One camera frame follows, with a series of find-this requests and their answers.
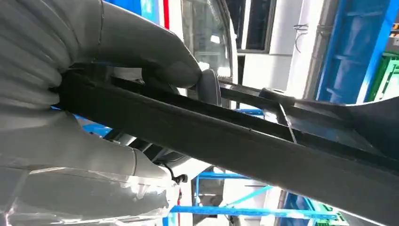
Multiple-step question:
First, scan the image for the red barrier belt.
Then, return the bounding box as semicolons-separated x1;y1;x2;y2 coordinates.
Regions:
162;0;171;31

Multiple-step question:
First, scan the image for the green metal frame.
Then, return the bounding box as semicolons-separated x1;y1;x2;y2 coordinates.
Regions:
366;52;399;103

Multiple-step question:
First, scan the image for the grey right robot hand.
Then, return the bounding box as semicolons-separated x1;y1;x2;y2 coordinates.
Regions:
0;0;223;226

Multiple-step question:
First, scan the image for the blue steel shelf rack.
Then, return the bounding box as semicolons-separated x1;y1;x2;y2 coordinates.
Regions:
162;172;340;226
315;0;399;105

